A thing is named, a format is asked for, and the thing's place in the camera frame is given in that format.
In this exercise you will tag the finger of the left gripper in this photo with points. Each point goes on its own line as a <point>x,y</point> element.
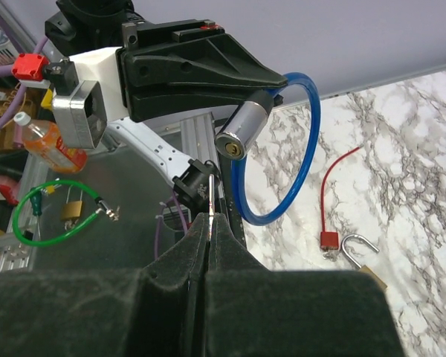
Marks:
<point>152,102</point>
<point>217,61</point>

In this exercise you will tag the silver key set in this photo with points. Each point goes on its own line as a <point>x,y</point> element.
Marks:
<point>211,197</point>

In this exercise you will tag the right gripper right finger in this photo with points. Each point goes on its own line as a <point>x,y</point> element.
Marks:
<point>253,311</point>

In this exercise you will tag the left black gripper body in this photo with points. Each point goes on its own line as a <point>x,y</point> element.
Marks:
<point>83,26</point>

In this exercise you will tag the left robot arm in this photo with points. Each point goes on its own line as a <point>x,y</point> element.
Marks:
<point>119,70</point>

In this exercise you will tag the brass padlock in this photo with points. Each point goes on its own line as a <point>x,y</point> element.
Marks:
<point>355,260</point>

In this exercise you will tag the green cable lock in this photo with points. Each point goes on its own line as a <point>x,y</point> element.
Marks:
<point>36,218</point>

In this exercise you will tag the blue cable lock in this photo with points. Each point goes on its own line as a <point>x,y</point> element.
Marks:
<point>271,149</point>

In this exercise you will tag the small brass padlock background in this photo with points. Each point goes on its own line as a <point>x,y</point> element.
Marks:
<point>72,210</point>

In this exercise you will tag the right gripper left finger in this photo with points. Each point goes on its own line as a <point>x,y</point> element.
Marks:
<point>150,311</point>

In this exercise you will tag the orange snack packet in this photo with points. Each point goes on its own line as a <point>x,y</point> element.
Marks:
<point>43,139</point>

